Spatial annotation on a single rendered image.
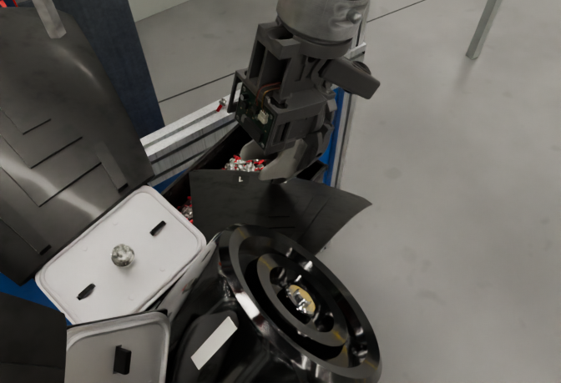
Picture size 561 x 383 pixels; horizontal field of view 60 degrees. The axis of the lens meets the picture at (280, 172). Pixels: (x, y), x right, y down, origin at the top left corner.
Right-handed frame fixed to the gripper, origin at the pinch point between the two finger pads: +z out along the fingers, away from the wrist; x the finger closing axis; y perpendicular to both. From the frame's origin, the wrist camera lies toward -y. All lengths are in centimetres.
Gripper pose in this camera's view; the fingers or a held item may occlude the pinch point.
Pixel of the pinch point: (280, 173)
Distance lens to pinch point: 58.6
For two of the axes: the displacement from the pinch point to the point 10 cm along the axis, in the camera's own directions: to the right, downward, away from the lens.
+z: -2.4, 6.9, 6.8
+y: -7.7, 2.9, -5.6
